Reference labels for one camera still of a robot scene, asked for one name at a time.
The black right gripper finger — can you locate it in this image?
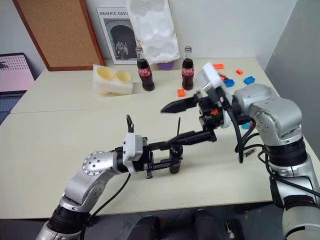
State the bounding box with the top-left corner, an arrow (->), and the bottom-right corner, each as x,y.
166,128 -> 218,147
159,95 -> 200,115

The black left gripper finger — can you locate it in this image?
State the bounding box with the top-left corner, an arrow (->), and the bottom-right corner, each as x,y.
151,159 -> 174,172
149,139 -> 176,152

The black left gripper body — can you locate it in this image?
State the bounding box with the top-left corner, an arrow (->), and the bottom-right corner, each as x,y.
132,136 -> 155,180

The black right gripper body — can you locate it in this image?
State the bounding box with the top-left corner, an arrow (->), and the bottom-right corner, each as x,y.
196,89 -> 226,131

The glass cola bottle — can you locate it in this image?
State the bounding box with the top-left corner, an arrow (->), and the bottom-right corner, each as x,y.
181,45 -> 196,91
135,46 -> 156,92

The purple bowl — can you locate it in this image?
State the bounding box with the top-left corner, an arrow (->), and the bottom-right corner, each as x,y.
156,60 -> 176,71

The dark rounded shape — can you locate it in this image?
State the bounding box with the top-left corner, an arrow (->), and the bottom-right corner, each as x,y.
134,215 -> 161,240
193,208 -> 241,240

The white foam cup holder block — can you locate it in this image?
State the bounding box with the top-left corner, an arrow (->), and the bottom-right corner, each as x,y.
92,63 -> 135,96

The white foam packaging tray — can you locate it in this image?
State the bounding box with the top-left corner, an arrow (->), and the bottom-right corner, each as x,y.
124,0 -> 181,65

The graphic design poster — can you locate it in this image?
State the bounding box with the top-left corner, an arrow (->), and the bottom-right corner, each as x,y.
96,6 -> 141,65

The pink patterned box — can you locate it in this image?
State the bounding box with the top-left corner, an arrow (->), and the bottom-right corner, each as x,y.
0,52 -> 36,126

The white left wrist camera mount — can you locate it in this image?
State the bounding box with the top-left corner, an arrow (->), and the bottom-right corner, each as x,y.
122,132 -> 145,175

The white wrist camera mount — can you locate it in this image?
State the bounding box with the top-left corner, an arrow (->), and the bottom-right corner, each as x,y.
122,132 -> 145,175
196,62 -> 232,130

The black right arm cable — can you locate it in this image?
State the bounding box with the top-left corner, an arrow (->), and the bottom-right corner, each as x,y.
218,86 -> 320,201

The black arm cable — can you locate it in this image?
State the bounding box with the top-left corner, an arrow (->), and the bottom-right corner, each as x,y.
84,114 -> 136,227
218,86 -> 320,201

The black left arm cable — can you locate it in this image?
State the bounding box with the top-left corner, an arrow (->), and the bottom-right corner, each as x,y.
84,114 -> 136,227

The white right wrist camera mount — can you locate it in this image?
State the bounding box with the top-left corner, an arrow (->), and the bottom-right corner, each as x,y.
196,62 -> 232,130

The cork board with wooden frame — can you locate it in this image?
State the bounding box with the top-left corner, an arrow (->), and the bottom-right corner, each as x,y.
12,0 -> 105,72

